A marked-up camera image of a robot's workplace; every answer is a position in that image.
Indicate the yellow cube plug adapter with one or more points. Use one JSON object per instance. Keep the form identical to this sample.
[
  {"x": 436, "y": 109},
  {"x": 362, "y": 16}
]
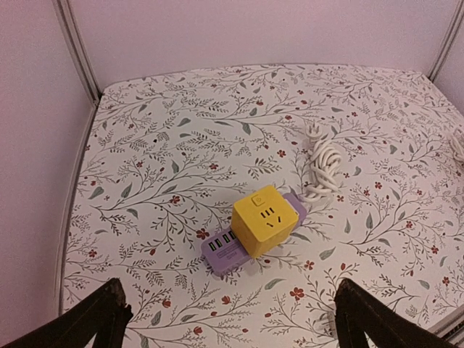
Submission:
[{"x": 263, "y": 220}]

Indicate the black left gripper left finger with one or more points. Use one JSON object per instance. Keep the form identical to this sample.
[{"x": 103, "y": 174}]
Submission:
[{"x": 101, "y": 317}]

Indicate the right aluminium corner post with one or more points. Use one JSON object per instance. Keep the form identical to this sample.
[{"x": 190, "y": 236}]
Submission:
[{"x": 448, "y": 41}]

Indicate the aluminium corner post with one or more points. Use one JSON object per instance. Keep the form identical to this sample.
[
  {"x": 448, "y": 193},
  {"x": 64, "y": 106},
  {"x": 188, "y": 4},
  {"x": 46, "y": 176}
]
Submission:
[
  {"x": 448, "y": 41},
  {"x": 76, "y": 47}
]

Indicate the purple power strip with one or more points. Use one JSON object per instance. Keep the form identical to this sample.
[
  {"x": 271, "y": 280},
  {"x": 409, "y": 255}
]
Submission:
[{"x": 223, "y": 252}]

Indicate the floral table mat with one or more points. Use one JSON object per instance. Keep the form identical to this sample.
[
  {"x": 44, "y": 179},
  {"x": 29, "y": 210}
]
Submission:
[{"x": 168, "y": 155}]

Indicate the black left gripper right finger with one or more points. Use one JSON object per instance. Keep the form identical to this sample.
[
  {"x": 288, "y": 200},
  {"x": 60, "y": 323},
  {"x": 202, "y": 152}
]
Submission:
[{"x": 360, "y": 317}]

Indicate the left aluminium corner post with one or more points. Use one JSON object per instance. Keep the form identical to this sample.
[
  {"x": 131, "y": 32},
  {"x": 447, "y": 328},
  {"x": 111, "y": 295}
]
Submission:
[{"x": 76, "y": 47}]

